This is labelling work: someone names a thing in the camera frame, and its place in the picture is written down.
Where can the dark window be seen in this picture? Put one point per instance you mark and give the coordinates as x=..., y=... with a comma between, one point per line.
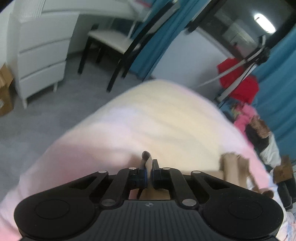
x=238, y=25

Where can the pile of clothes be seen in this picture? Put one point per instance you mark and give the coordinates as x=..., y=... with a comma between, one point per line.
x=257, y=133

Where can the right blue curtain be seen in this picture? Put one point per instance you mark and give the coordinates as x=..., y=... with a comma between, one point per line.
x=271, y=88

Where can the left blue curtain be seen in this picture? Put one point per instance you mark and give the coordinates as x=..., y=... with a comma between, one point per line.
x=153, y=51

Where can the cardboard box on floor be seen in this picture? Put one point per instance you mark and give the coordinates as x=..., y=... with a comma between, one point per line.
x=5, y=96

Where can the white dressing table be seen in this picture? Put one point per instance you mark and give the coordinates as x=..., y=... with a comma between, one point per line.
x=39, y=35

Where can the dark green armchair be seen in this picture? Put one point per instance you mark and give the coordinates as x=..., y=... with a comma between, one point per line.
x=284, y=194

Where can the brown paper bag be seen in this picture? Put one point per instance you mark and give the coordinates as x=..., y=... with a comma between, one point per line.
x=284, y=171

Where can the tan t-shirt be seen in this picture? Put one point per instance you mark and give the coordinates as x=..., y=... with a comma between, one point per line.
x=248, y=173

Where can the red garment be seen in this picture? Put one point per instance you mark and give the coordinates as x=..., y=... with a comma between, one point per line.
x=239, y=84

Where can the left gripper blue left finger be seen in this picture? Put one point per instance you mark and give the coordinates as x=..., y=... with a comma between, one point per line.
x=120, y=185

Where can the blue curtain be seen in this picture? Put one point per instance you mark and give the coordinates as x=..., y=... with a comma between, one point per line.
x=153, y=51
x=271, y=88

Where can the pastel tie-dye bed duvet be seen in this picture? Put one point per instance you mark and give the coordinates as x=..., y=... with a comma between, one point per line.
x=177, y=126

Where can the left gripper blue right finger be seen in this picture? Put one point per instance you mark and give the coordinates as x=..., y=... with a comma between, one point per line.
x=172, y=179

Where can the black white chair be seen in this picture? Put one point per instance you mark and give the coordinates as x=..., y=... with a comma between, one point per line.
x=124, y=46

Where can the white camera tripod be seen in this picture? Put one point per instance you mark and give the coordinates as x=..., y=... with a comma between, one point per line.
x=254, y=59

